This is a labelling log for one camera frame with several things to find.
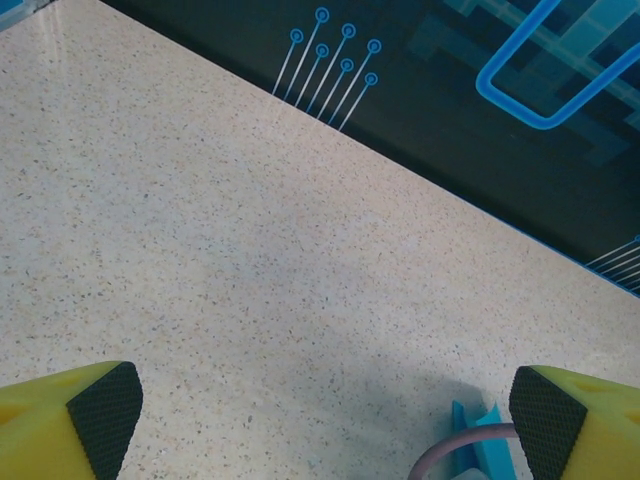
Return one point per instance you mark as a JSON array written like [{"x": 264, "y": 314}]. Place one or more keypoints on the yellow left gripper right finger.
[{"x": 590, "y": 430}]

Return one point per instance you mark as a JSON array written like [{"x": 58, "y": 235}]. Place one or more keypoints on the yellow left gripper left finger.
[{"x": 50, "y": 425}]

